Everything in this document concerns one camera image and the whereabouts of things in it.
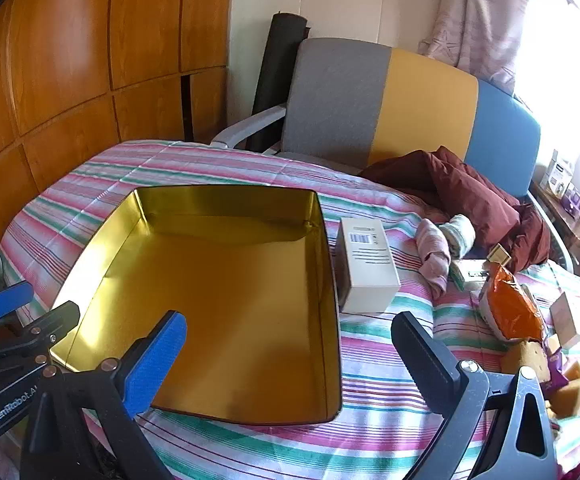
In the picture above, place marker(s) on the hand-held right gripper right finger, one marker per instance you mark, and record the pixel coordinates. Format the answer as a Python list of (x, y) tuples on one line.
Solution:
[(419, 360)]

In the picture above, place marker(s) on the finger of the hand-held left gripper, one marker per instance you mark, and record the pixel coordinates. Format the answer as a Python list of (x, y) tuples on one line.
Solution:
[(45, 325), (10, 300)]

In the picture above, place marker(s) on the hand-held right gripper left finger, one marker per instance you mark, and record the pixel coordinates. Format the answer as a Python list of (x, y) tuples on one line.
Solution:
[(155, 360)]

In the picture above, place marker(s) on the green white small box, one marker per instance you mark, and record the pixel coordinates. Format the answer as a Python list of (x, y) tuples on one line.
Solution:
[(467, 275)]

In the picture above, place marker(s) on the white barcode box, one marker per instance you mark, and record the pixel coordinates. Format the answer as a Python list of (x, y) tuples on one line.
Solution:
[(367, 270)]

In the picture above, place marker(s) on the beige cream packet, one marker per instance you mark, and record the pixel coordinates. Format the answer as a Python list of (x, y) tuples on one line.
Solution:
[(524, 360)]

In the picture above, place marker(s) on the gold tin box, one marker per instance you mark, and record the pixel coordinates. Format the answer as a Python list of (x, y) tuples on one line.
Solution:
[(230, 285)]

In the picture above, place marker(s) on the orange snack bag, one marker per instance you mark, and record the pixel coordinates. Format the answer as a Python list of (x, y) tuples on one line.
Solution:
[(514, 310)]

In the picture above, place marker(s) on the purple snack packet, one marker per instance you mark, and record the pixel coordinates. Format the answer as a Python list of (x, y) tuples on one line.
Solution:
[(558, 367)]

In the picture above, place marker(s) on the cream printed box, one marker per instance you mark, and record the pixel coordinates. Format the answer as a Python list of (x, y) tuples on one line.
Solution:
[(569, 320)]

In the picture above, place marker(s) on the small beige sponge cake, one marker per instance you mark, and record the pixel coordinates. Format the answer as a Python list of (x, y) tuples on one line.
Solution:
[(574, 371)]

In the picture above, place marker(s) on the yellow sponge cake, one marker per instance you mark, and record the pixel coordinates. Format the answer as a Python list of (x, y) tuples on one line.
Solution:
[(572, 397)]

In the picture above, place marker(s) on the striped blanket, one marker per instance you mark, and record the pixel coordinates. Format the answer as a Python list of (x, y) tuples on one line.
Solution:
[(369, 435)]

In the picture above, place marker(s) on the pink sock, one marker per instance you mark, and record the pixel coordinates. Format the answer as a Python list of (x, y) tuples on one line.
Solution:
[(432, 250)]

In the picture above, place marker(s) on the small brown box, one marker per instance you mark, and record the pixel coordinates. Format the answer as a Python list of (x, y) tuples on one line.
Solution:
[(499, 255)]

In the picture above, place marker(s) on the white green sock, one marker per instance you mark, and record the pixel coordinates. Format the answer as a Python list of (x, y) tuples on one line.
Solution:
[(459, 232)]

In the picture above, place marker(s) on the maroon cloth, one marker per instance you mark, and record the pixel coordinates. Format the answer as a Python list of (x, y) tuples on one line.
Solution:
[(474, 195)]

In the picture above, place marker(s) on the wooden side table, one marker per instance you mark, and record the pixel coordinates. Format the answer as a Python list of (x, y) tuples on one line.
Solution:
[(569, 230)]

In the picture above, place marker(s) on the purple carton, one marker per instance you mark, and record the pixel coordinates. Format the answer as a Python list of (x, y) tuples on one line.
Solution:
[(575, 201)]

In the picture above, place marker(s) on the white carton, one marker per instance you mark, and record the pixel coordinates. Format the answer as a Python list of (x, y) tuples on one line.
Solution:
[(558, 175)]

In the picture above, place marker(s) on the wooden wardrobe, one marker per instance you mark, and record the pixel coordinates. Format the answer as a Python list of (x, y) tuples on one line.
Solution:
[(70, 60)]

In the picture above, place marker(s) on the grey yellow blue armchair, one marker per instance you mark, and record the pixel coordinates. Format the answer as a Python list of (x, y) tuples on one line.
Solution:
[(335, 100)]

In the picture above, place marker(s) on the black rolled mat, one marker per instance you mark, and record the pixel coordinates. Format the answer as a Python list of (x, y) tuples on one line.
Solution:
[(280, 60)]

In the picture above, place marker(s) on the bright window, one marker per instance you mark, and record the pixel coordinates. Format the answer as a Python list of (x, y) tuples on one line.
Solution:
[(564, 60)]

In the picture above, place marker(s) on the pale patterned curtain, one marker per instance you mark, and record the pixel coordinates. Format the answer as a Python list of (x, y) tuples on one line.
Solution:
[(479, 20)]

